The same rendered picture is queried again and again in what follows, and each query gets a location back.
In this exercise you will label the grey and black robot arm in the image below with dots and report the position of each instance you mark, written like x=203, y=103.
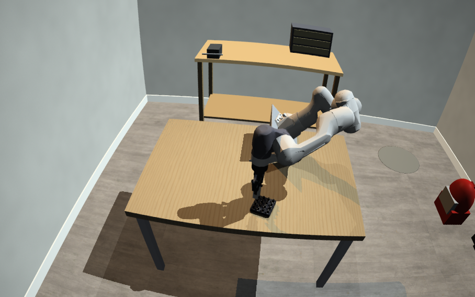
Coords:
x=272, y=145

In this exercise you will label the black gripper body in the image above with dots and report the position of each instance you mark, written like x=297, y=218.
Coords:
x=259, y=170

